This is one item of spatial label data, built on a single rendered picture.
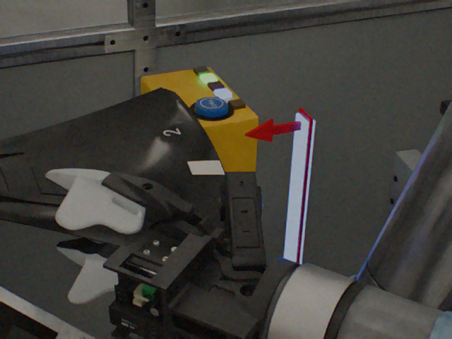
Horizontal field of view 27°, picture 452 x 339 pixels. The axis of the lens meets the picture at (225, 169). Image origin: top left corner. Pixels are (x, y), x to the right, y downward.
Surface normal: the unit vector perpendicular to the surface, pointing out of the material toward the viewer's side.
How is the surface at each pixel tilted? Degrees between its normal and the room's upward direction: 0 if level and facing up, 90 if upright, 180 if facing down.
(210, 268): 6
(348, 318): 31
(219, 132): 90
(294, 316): 52
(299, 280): 9
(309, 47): 90
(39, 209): 15
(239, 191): 6
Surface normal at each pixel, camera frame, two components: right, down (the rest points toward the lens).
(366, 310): -0.11, -0.70
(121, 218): 0.18, -0.73
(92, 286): -0.24, -0.81
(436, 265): -0.07, 0.49
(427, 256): -0.40, 0.34
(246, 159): 0.40, 0.48
